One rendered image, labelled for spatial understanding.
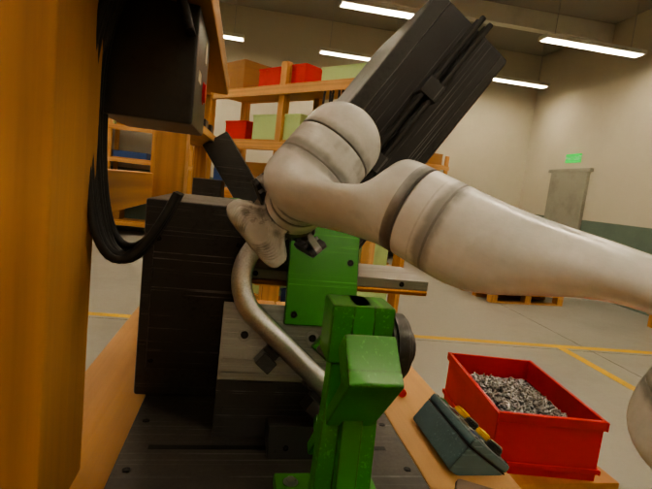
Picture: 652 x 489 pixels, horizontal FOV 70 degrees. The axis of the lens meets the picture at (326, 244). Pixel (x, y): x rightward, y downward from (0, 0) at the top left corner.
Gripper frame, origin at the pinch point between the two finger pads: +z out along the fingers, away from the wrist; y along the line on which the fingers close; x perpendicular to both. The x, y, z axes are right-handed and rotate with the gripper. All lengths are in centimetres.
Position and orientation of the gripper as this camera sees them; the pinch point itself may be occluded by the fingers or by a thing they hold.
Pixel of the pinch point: (282, 223)
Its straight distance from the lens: 69.7
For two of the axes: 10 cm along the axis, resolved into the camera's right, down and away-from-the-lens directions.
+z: -2.0, 1.2, 9.7
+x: -7.5, 6.2, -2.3
